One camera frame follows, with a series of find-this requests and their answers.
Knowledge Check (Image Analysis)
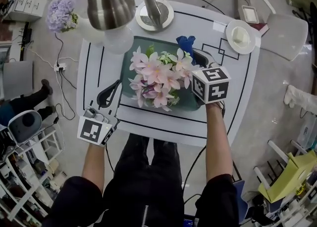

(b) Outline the white drawer box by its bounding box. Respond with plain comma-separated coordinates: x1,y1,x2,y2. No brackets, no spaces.
13,0,48,14

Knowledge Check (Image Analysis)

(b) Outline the white metal shelf rack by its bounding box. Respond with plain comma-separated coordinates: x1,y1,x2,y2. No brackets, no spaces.
0,129,65,222

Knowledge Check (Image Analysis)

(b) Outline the silver metal desk lamp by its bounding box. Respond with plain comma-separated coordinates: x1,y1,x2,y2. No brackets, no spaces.
87,0,175,33

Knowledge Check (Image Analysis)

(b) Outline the white ceramic vase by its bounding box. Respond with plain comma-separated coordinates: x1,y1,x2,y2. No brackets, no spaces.
73,13,135,55

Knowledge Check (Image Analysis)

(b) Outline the white block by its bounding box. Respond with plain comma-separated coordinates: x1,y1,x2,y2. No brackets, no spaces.
231,26,250,45

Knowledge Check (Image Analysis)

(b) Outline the grey flat panel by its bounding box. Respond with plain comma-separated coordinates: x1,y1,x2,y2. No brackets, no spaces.
1,60,34,101

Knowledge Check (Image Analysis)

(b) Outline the blue cloth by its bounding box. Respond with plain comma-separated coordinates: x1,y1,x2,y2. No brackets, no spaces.
176,35,197,64

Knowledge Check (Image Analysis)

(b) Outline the white rectangular dish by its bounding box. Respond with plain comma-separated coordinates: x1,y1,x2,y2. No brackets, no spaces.
241,4,260,23

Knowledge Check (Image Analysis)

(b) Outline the blue chair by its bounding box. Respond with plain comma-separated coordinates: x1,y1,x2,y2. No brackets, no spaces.
232,180,249,220

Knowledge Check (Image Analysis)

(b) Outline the yellow-green cardboard box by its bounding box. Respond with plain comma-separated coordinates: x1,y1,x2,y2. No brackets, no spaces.
258,150,317,203

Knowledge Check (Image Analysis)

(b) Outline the dark red book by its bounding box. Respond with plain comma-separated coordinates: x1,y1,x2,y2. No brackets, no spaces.
249,22,269,36

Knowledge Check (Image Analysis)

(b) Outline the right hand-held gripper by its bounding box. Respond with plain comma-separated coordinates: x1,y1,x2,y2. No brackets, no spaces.
191,48,232,104

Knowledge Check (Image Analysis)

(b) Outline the white round plate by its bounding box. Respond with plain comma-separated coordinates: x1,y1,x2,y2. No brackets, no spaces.
225,19,257,55

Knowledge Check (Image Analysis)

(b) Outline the person's black clothing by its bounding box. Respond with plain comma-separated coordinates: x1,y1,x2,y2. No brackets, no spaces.
42,133,240,227

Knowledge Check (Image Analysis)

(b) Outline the white wire rack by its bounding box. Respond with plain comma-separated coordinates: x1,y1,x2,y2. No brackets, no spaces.
253,139,309,192

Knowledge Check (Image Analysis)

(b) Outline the purple artificial flower bunch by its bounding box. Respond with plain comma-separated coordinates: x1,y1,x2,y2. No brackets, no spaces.
46,0,82,34

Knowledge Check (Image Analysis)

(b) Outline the white chair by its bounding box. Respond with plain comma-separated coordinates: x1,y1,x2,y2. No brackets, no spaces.
247,0,309,62

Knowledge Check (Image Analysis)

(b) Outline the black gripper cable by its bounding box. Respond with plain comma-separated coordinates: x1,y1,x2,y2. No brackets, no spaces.
181,144,208,189

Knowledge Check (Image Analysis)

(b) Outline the pink artificial flower bunch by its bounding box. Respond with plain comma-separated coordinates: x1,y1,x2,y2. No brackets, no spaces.
128,45,201,112

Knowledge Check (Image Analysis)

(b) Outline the person's right forearm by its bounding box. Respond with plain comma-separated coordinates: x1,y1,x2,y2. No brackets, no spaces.
206,100,234,182

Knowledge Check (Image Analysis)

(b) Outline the beige tissue box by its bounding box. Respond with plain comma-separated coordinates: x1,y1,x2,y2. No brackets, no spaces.
233,0,251,21

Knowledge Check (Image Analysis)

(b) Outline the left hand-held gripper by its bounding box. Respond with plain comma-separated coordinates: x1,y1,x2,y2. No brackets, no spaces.
77,79,123,146

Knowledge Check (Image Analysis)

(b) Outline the person's left forearm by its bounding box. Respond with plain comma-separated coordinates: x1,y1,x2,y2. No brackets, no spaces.
81,142,107,193

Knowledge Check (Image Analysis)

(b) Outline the white fluffy cloth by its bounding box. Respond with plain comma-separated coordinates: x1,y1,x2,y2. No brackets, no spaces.
283,84,317,116

